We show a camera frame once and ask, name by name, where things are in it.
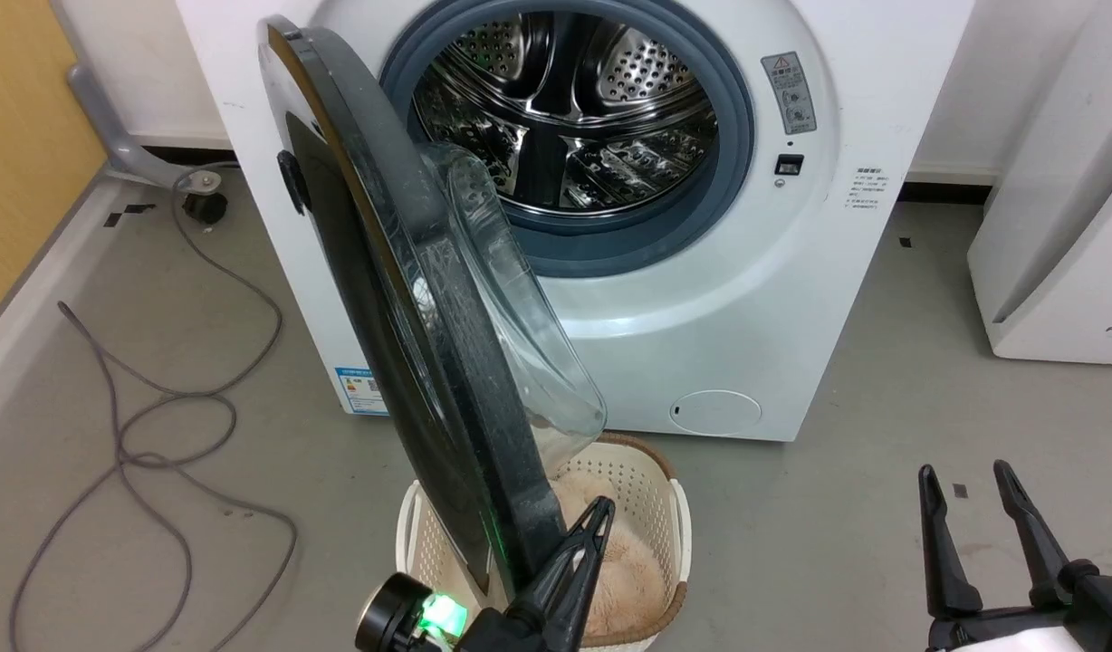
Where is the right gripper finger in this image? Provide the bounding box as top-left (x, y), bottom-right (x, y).
top-left (992, 459), bottom-right (1100, 608)
top-left (917, 465), bottom-right (983, 618)

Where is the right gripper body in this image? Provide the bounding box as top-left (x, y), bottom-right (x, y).
top-left (924, 560), bottom-right (1112, 652)

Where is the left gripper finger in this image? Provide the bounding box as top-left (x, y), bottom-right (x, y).
top-left (542, 534), bottom-right (611, 652)
top-left (509, 496), bottom-right (616, 628)

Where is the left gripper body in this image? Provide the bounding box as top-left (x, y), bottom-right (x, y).
top-left (418, 592), bottom-right (557, 652)

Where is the black round washing machine door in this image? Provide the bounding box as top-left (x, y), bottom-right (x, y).
top-left (257, 15), bottom-right (609, 599)

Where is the white front-load washing machine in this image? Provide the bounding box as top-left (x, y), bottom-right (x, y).
top-left (176, 0), bottom-right (976, 443)

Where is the grey rubber door gasket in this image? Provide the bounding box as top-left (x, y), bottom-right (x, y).
top-left (379, 0), bottom-right (756, 279)

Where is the steel washing machine drum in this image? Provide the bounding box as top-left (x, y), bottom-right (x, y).
top-left (411, 11), bottom-right (722, 218)

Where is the beige fluffy cloth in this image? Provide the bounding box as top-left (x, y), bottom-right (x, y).
top-left (547, 471), bottom-right (671, 640)

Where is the white plastic laundry basket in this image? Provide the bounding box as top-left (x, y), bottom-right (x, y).
top-left (396, 433), bottom-right (693, 652)

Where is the white appliance cabinet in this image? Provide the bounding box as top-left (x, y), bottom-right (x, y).
top-left (966, 0), bottom-right (1112, 366)

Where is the blue energy label sticker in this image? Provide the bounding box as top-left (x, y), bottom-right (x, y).
top-left (334, 366), bottom-right (389, 417)

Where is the white text sticker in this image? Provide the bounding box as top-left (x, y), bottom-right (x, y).
top-left (848, 167), bottom-right (885, 211)

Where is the grey warning sticker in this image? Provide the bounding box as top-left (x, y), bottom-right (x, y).
top-left (761, 52), bottom-right (818, 136)

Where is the black caster wheel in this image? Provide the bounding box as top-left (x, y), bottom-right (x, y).
top-left (182, 190), bottom-right (228, 225)

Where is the grey metal stand leg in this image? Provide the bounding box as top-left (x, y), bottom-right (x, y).
top-left (67, 63), bottom-right (224, 193)

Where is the yellow wooden panel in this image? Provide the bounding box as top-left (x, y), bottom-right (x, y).
top-left (0, 0), bottom-right (109, 331)

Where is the grey floor cable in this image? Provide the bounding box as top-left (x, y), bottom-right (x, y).
top-left (8, 163), bottom-right (299, 652)

